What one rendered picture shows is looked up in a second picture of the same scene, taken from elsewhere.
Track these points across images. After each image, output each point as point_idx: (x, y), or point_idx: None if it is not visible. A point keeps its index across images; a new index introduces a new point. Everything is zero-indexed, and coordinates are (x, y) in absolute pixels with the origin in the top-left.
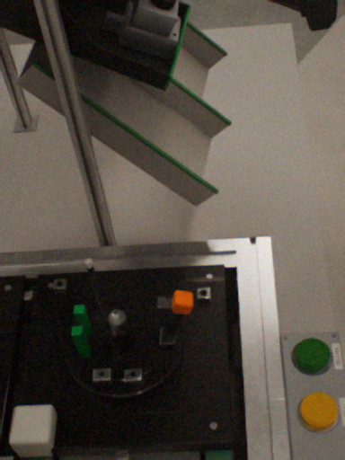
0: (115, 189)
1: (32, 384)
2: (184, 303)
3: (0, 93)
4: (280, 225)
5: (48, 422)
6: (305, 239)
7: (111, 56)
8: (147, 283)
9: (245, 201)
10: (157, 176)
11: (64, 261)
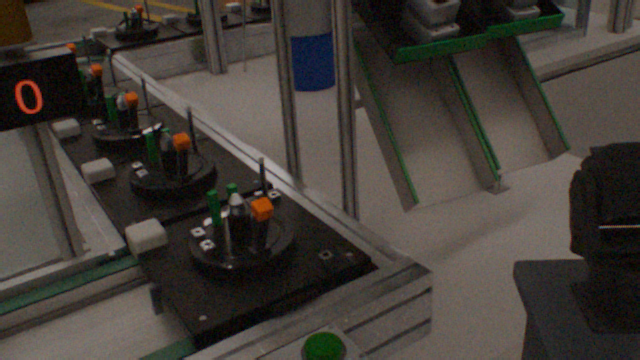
0: (425, 215)
1: (185, 223)
2: (257, 205)
3: None
4: (496, 312)
5: (149, 235)
6: (500, 333)
7: (372, 18)
8: (313, 230)
9: (495, 280)
10: (387, 164)
11: (304, 196)
